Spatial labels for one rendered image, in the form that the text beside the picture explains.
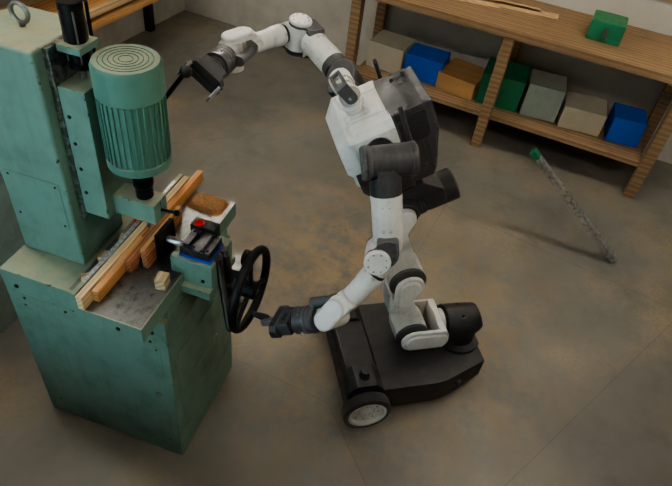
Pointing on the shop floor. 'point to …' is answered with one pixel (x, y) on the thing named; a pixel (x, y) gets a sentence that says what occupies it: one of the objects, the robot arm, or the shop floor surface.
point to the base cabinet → (130, 369)
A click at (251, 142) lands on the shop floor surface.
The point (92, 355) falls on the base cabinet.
